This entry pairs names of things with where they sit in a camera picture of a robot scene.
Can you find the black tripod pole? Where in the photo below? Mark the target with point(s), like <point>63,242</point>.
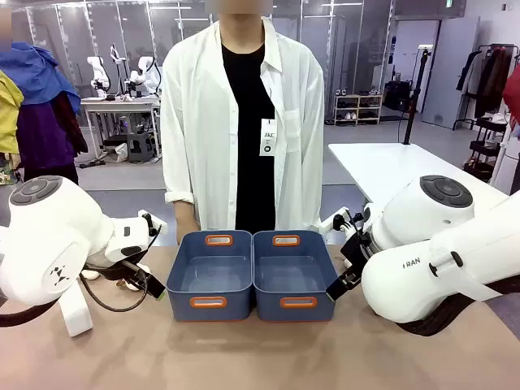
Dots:
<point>416,93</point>

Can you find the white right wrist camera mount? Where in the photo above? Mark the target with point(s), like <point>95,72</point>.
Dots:
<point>335,221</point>

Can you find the white bag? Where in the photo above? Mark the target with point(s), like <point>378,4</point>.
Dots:
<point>121,153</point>

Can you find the black suitcase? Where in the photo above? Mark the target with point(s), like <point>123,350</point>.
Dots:
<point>396,95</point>

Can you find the wooden shoe rack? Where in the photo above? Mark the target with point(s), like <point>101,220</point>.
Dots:
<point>357,109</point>

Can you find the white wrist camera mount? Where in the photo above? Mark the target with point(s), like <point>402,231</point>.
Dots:
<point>152,217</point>
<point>335,221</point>

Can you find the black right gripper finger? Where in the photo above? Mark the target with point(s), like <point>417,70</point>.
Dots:
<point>337,290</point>
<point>352,278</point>

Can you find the white background table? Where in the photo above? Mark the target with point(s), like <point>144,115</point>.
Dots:
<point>122,101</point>

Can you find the red cloth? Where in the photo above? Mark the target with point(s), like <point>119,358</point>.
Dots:
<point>512,97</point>

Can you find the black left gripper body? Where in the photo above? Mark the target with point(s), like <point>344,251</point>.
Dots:
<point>136,274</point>

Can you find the person's right hand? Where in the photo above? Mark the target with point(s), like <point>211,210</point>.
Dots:
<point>187,231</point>

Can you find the person in blue purple clothes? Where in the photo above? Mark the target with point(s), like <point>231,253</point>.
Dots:
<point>40,122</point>

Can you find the black utility cart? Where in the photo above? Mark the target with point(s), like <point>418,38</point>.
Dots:
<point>487,146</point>

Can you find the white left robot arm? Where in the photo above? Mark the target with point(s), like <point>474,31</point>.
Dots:
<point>48,243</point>

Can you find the rack of dark coats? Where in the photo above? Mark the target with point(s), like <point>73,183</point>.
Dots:
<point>489,81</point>

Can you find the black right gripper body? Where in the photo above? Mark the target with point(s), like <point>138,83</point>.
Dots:
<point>355,252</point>

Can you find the person in white coat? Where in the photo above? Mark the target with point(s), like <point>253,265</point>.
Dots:
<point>195,122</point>

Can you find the white side table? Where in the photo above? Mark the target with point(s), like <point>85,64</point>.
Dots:
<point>406,166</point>

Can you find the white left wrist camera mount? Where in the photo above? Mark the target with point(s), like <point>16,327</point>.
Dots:
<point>152,217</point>

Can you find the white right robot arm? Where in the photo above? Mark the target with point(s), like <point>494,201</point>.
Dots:
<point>438,260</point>

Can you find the person in yellow top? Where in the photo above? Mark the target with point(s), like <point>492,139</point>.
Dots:
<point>8,113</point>

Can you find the black step stool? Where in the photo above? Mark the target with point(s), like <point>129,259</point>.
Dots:
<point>140,146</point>

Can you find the person's right forearm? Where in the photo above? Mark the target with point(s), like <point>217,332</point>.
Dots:
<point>185,209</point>

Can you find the white hanging name tag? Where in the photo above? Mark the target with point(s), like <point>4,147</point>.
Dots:
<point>268,138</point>

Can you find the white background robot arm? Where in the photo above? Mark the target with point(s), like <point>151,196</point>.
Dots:
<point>98,75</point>
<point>146,75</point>

